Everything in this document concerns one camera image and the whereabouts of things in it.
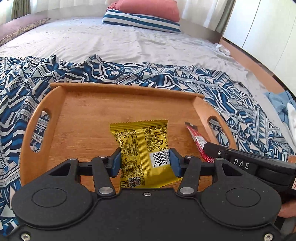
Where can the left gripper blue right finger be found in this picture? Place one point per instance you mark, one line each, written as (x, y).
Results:
(177, 163)

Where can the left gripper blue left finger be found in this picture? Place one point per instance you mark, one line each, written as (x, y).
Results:
(114, 163)

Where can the long red snack bar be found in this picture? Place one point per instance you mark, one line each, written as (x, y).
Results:
(199, 141)

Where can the yellow snack packet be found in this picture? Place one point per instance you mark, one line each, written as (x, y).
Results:
(145, 160)

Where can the person right hand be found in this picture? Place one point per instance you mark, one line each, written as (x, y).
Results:
(288, 210)

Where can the wooden serving tray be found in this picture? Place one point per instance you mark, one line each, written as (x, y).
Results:
(82, 121)

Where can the white cloth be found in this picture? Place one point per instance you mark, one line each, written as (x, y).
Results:
(292, 120)

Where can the blue clothing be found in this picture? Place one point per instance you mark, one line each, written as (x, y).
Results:
(279, 102)

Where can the crumpled white tissue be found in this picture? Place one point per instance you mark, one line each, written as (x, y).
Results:
(220, 48)

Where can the blue patterned cloth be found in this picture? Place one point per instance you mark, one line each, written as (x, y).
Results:
(26, 80)

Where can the grey bed sheet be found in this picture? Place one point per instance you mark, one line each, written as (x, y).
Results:
(76, 39)

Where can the blue striped pillow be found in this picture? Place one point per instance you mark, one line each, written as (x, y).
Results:
(114, 17)

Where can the white wardrobe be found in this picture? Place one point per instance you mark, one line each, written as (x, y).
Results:
(266, 31)

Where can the white sheer curtain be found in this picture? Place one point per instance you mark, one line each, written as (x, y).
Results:
(209, 14)

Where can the red pillow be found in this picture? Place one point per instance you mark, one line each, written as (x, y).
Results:
(166, 9)

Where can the purple pillow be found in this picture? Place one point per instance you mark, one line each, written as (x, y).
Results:
(16, 27)

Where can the olive green curtain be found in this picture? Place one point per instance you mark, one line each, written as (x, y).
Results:
(20, 8)

